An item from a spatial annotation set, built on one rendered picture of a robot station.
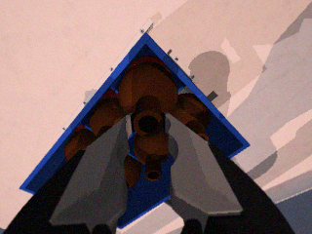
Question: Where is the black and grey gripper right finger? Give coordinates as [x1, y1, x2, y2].
[162, 111, 295, 234]

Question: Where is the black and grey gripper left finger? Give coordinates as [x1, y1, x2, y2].
[3, 113, 135, 234]

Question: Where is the dark blue plastic crate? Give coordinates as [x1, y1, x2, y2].
[19, 32, 251, 229]

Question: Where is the grey metal rail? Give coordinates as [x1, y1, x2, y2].
[58, 18, 220, 136]

